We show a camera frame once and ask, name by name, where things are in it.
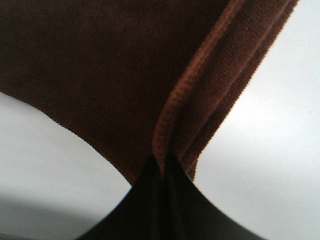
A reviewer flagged brown towel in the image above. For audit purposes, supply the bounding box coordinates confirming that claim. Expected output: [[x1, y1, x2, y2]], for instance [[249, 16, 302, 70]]
[[0, 0, 297, 183]]

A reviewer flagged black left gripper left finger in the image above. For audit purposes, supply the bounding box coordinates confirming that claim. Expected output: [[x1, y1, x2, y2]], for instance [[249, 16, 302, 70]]
[[78, 156, 163, 240]]

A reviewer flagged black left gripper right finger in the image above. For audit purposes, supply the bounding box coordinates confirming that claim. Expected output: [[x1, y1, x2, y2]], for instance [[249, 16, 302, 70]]
[[163, 154, 264, 240]]

